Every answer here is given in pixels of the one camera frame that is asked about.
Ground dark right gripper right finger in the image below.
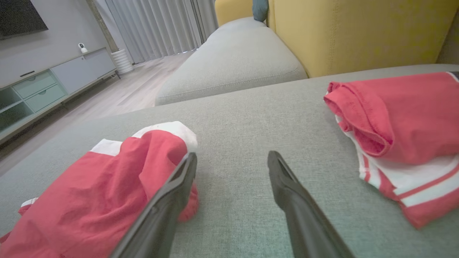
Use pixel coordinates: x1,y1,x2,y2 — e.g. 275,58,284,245
267,150,356,258

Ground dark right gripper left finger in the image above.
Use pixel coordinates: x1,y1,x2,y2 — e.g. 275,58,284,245
109,152,198,258

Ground red shorts white side stripe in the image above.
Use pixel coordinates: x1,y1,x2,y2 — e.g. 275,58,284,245
0,121,200,258

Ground red white sleeved t-shirt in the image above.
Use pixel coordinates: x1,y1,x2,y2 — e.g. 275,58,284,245
323,71,459,230

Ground large grey sofa chaise cushion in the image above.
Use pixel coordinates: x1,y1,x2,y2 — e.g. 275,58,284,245
0,64,459,258

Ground white ribbed cylinder appliance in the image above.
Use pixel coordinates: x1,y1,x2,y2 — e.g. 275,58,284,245
110,49,134,75

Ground grey tv cabinet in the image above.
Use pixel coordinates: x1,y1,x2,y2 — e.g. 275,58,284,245
0,47,121,146

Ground grey sofa seat cushion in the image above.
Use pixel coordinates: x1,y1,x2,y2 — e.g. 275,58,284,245
155,26,308,106

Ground wide yellow sofa backrest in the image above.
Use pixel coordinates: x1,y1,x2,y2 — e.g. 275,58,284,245
267,0,459,78

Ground grey pleated curtains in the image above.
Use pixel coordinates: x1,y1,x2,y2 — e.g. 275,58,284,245
94,0,219,65

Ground teal throw pillow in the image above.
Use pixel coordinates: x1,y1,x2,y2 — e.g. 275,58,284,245
252,0,270,23

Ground narrow yellow sofa backrest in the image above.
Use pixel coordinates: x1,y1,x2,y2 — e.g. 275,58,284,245
214,0,256,27

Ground black wall television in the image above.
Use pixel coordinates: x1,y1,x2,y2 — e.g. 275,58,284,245
0,0,49,40

